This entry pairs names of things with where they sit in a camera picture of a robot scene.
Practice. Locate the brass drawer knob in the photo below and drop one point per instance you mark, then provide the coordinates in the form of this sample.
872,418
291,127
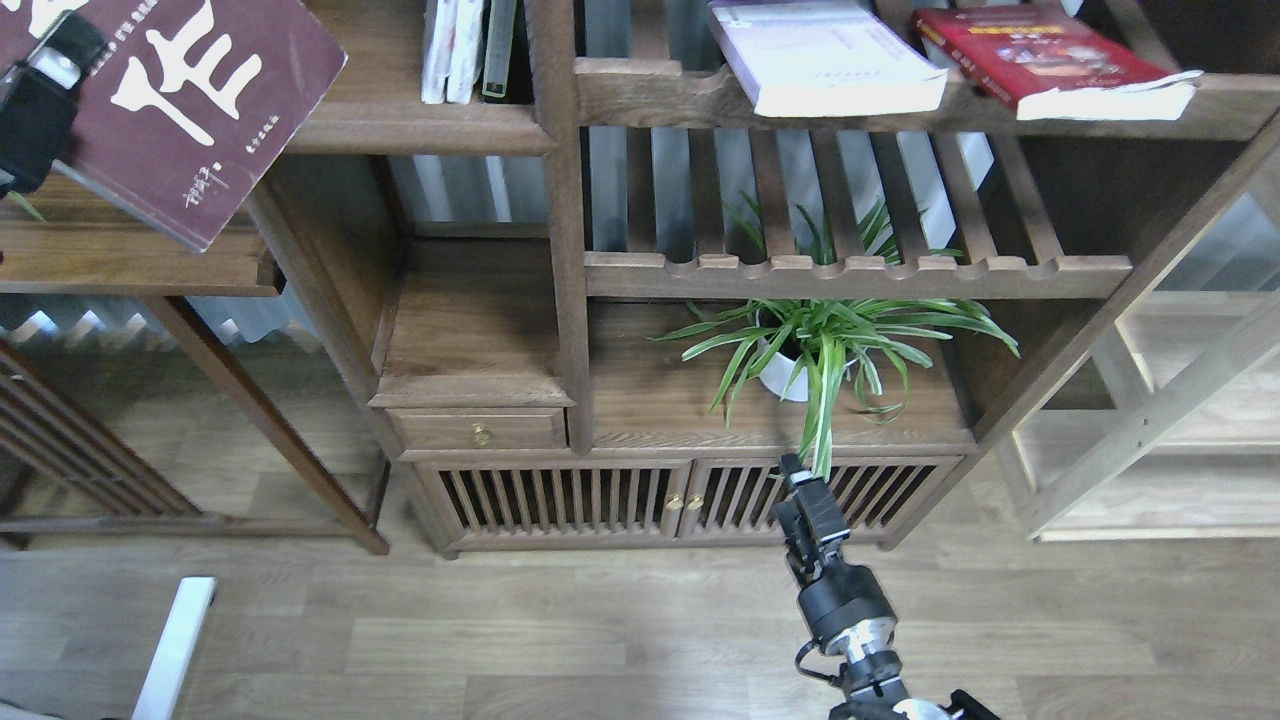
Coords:
481,435

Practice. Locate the green spider plant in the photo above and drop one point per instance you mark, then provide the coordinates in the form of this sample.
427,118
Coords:
832,342

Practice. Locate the white upright book left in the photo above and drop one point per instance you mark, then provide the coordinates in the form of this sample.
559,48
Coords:
438,26

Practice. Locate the white upright book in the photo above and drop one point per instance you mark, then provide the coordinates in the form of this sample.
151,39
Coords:
438,26
468,41

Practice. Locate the light wooden shelf unit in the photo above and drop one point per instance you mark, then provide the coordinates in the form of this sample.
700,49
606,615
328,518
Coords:
1183,440

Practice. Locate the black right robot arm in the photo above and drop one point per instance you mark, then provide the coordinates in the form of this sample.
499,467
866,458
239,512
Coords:
873,687

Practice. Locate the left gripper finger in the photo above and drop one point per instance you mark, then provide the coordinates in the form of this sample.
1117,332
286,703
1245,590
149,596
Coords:
40,100

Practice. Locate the white plant pot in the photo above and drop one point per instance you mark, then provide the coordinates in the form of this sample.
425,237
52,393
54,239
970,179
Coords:
785,374

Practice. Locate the white metal base bar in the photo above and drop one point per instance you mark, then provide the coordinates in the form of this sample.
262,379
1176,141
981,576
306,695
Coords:
166,675

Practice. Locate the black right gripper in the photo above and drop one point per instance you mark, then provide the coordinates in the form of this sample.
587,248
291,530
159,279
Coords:
842,604

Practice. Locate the dark green upright book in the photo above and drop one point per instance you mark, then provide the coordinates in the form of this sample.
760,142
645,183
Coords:
496,82

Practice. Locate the red book with photos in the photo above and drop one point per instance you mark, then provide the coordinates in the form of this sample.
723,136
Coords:
1042,63

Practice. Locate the dark wooden bookshelf cabinet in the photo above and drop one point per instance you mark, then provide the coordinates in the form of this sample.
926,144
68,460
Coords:
506,265

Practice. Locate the white book lying flat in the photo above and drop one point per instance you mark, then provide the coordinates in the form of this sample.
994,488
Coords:
814,59

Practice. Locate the maroon book with white characters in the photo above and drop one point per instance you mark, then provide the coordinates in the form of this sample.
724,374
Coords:
189,105

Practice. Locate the white upright book middle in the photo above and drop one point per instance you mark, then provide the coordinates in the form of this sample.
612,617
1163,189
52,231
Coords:
468,41

